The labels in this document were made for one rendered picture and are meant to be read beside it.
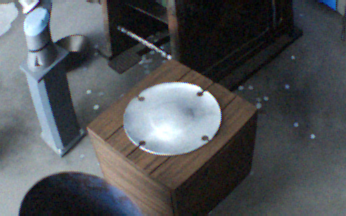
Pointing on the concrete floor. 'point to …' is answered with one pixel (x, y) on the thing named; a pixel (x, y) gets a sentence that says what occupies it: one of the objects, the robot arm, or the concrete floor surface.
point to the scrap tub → (77, 197)
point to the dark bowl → (78, 48)
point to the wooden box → (210, 178)
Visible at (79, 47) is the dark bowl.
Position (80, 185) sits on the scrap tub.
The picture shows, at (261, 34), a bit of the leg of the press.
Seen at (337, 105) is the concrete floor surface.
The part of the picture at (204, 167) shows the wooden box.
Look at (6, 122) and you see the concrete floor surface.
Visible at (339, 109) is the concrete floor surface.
